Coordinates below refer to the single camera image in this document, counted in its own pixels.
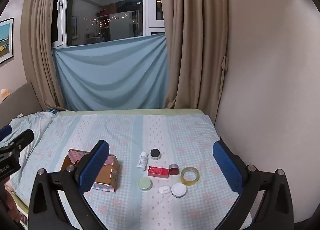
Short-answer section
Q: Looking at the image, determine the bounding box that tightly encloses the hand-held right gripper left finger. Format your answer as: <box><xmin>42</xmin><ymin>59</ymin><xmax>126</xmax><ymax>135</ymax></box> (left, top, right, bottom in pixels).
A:
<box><xmin>28</xmin><ymin>140</ymin><xmax>110</xmax><ymax>230</ymax></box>

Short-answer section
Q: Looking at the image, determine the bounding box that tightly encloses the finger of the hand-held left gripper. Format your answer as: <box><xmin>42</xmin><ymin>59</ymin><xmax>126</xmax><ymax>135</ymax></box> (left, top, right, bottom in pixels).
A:
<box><xmin>0</xmin><ymin>129</ymin><xmax>34</xmax><ymax>157</ymax></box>
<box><xmin>0</xmin><ymin>125</ymin><xmax>13</xmax><ymax>141</ymax></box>

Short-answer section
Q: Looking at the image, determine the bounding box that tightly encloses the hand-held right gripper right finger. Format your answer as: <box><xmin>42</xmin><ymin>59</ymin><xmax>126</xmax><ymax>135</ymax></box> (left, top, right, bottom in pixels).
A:
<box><xmin>212</xmin><ymin>137</ymin><xmax>294</xmax><ymax>230</ymax></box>

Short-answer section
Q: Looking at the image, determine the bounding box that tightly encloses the cardboard box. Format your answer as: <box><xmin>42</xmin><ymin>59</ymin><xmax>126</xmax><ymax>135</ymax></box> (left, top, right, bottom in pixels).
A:
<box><xmin>60</xmin><ymin>149</ymin><xmax>120</xmax><ymax>192</ymax></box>

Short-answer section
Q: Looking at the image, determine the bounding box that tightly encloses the white plastic bottle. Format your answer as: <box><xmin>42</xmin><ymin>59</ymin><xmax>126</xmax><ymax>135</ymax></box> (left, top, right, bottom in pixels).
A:
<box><xmin>136</xmin><ymin>151</ymin><xmax>148</xmax><ymax>170</ymax></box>

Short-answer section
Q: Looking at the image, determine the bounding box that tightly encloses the brown headboard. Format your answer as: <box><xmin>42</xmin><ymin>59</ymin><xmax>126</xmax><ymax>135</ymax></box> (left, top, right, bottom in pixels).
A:
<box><xmin>0</xmin><ymin>81</ymin><xmax>43</xmax><ymax>130</ymax></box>

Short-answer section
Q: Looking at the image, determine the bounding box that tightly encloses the clear tape roll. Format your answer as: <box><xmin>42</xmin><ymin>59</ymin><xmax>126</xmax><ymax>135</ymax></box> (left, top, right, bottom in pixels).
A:
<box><xmin>180</xmin><ymin>167</ymin><xmax>200</xmax><ymax>185</ymax></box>

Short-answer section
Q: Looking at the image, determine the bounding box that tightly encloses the green round jar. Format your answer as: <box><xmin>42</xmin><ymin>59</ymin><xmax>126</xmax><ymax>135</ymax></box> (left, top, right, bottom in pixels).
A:
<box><xmin>137</xmin><ymin>177</ymin><xmax>152</xmax><ymax>191</ymax></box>

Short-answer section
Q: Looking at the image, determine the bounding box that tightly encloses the white lid jar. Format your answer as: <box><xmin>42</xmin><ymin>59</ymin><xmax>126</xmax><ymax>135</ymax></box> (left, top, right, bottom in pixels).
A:
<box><xmin>171</xmin><ymin>183</ymin><xmax>187</xmax><ymax>198</ymax></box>

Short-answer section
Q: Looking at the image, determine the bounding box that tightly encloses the red rectangular box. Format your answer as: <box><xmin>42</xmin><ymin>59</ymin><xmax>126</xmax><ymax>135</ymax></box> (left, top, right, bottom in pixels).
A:
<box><xmin>147</xmin><ymin>166</ymin><xmax>170</xmax><ymax>178</ymax></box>

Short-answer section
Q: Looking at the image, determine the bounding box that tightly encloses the beige curtain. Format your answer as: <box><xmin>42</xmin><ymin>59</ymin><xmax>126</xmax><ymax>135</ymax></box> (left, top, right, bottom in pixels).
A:
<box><xmin>159</xmin><ymin>0</ymin><xmax>229</xmax><ymax>110</ymax></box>
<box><xmin>21</xmin><ymin>0</ymin><xmax>73</xmax><ymax>110</ymax></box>

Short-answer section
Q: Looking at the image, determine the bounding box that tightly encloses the light blue hanging cloth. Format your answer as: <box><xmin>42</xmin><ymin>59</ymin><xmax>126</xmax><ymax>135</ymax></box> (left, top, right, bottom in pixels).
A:
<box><xmin>52</xmin><ymin>32</ymin><xmax>169</xmax><ymax>111</ymax></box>

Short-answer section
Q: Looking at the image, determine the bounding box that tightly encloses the white framed window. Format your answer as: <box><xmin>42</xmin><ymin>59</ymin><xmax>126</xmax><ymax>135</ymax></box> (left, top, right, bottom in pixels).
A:
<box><xmin>51</xmin><ymin>0</ymin><xmax>166</xmax><ymax>47</ymax></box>

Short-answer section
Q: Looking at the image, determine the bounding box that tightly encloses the wall poster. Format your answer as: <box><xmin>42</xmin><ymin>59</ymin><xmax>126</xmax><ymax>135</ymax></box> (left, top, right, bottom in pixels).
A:
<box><xmin>0</xmin><ymin>17</ymin><xmax>15</xmax><ymax>64</ymax></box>

